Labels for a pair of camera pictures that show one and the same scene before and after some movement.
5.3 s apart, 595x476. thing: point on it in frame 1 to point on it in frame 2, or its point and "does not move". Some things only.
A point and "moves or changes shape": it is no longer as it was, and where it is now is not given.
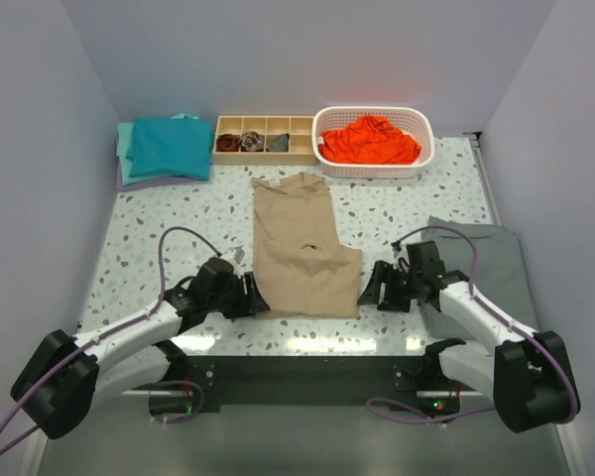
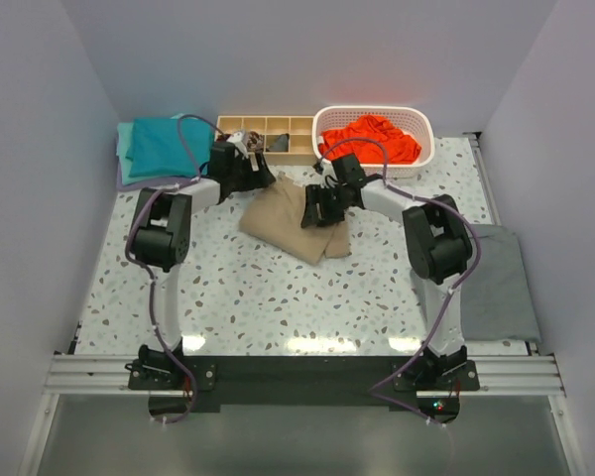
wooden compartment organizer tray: x=265 y=141 does not move
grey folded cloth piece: x=281 y=144 does not move
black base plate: x=210 y=382 does not move
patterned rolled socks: x=251 y=141 does not move
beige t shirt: x=298 y=262 moves or changes shape
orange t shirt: x=370 y=139 does not move
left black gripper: x=246 y=305 to x=257 y=178
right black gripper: x=383 y=273 to x=313 y=193
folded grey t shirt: x=488 y=257 does not move
